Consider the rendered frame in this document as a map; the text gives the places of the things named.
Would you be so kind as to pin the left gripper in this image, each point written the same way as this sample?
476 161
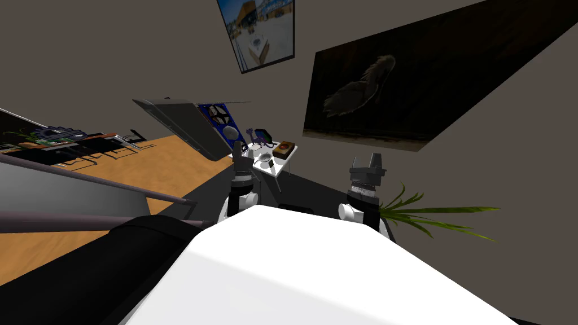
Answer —
243 165

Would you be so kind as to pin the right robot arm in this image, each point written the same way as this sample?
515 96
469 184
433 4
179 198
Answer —
365 205

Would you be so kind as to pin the blue sky wall picture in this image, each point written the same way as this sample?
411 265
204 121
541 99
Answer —
262 31

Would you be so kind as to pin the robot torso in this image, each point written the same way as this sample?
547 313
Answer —
316 275

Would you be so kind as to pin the green houseplant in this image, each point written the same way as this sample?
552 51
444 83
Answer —
433 211

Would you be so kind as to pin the dark bird wall picture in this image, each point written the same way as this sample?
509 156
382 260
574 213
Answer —
429 81

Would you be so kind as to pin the grey slanted panel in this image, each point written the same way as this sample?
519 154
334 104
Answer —
189 126

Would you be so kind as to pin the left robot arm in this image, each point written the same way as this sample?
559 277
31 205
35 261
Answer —
90 275

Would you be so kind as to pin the purple dinosaur figure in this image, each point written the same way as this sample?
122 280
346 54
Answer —
258 138

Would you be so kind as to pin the dark dining table with chairs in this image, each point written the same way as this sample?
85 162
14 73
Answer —
67 142

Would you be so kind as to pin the black and green box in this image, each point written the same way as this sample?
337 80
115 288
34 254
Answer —
264 135

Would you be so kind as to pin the brown box with red disc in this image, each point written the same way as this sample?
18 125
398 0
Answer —
283 149

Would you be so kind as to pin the small white table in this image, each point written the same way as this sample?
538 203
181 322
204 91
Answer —
285 163

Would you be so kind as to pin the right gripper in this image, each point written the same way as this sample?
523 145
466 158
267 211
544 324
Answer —
367 175

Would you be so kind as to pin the grey bowl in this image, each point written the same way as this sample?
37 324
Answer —
265 158

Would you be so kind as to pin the grey round stone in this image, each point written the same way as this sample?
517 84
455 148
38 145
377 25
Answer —
231 132

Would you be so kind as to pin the blue poster with black star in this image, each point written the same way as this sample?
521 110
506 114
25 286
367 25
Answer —
216 118

